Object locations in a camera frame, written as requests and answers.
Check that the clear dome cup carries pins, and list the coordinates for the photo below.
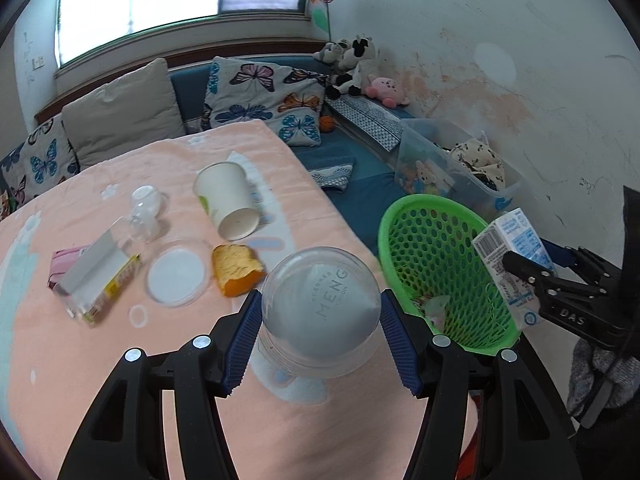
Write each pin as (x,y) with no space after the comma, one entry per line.
(315,310)

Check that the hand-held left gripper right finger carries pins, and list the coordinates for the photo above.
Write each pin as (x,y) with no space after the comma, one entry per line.
(400,340)

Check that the window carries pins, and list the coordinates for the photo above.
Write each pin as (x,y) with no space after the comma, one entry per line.
(165,0)

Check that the small clear plastic bottle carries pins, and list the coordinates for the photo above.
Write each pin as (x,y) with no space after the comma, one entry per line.
(146,207)

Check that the blue white patterned cushion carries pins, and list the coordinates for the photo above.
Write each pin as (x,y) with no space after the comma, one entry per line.
(367,120)

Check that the grey plush toy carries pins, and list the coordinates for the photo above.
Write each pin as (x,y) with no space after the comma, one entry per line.
(330,52)

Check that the pink plush toy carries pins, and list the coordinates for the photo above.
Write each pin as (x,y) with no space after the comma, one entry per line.
(385,90)

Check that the white light switch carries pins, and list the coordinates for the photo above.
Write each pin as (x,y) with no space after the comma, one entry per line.
(38,63)

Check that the person's right forearm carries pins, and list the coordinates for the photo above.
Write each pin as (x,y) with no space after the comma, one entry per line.
(600,370)

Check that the cow plush toy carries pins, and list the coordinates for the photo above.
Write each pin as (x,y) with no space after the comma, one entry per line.
(362,60)

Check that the orange crumpled wrapper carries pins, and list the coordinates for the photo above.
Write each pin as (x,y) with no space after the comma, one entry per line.
(235,267)

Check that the large butterfly pillow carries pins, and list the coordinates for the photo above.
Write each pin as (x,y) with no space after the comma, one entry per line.
(260,95)

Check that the small orange ball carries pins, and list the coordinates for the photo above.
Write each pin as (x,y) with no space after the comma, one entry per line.
(326,124)

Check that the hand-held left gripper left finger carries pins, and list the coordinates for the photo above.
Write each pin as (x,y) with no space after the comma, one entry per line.
(242,340)

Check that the cream printed cloth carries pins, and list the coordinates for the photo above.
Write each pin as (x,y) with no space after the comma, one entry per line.
(475,160)

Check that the pink plastic wrapper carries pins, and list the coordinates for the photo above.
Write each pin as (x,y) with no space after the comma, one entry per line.
(434,310)

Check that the beige pillow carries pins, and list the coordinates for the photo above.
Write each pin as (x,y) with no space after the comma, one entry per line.
(125,110)

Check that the white paper cup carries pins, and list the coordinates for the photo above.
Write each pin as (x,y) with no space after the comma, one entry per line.
(225,195)

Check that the clear round lid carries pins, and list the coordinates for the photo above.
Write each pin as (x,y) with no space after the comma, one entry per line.
(177,272)

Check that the clear plastic box with packet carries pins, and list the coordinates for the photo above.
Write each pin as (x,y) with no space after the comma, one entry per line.
(95,270)

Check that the white blue milk carton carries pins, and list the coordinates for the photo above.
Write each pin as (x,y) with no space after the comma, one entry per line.
(505,240)

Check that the small butterfly pillow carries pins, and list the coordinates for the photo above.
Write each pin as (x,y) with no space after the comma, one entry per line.
(42,160)

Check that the green plastic basket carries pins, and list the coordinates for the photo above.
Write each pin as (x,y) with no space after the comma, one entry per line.
(430,240)

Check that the blue sofa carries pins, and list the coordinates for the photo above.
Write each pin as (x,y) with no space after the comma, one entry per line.
(365,190)

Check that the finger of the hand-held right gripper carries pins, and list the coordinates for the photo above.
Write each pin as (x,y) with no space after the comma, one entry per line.
(585,265)
(525,267)

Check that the clear storage bin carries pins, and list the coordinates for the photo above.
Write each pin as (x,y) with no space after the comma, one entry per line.
(425,145)

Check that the pink packet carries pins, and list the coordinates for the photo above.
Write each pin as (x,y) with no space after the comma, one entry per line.
(62,262)

